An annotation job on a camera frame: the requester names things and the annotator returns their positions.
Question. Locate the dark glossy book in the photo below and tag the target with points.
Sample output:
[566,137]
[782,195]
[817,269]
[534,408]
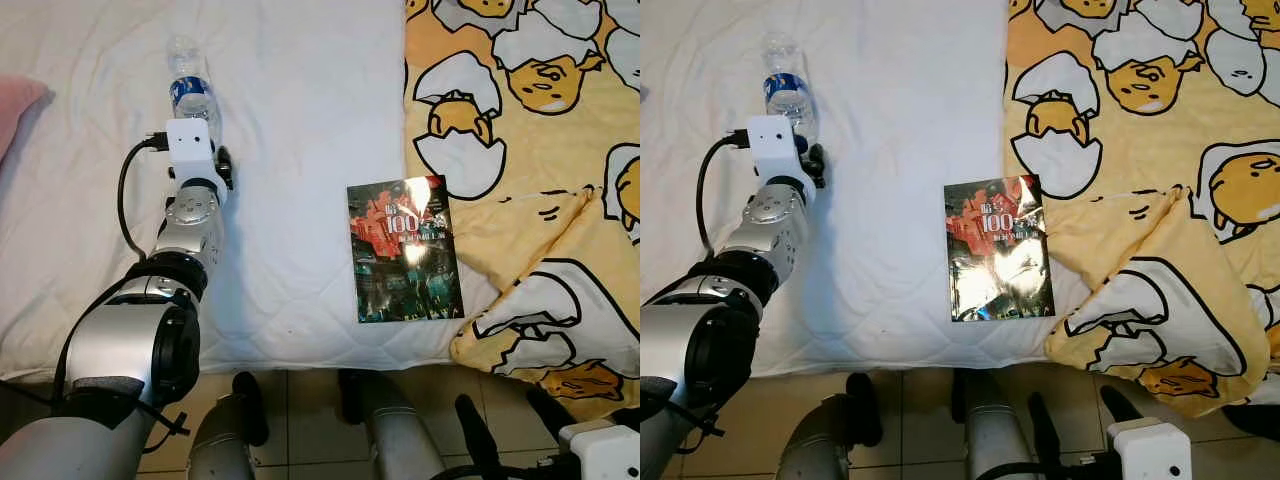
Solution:
[400,260]
[1000,250]

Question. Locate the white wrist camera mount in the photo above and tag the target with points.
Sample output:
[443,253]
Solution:
[775,145]
[600,455]
[190,148]
[1150,450]

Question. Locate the white quilted bed cover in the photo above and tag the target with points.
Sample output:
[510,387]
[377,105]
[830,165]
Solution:
[900,120]
[300,120]

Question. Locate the pink pillow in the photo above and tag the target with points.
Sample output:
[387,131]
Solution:
[18,105]

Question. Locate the yellow cartoon egg blanket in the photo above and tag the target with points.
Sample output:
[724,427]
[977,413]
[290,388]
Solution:
[540,230]
[1150,230]

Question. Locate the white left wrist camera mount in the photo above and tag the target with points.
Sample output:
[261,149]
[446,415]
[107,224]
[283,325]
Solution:
[775,145]
[190,148]

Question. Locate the clear plastic water bottle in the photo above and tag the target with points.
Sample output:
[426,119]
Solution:
[190,95]
[785,90]

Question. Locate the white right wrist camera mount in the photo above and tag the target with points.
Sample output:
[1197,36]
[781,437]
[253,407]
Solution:
[600,455]
[1150,450]

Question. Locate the grey left robot leg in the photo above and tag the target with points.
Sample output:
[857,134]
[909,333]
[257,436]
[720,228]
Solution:
[815,445]
[220,445]

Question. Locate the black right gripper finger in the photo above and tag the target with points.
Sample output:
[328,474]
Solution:
[1120,408]
[480,440]
[1052,440]
[552,420]

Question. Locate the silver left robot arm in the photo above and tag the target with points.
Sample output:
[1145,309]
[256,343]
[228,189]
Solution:
[120,350]
[700,340]

